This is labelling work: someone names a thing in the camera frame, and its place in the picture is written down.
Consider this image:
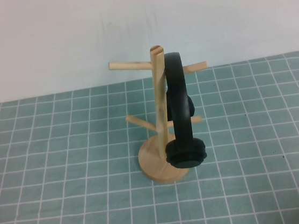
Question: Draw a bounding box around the black over-ear headphones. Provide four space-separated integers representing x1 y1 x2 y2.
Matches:
154 49 209 172

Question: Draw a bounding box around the wooden peg headphone stand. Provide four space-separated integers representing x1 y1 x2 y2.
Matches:
106 39 221 188

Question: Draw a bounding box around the teal white-grid tablecloth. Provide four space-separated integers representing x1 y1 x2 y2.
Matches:
0 50 299 224

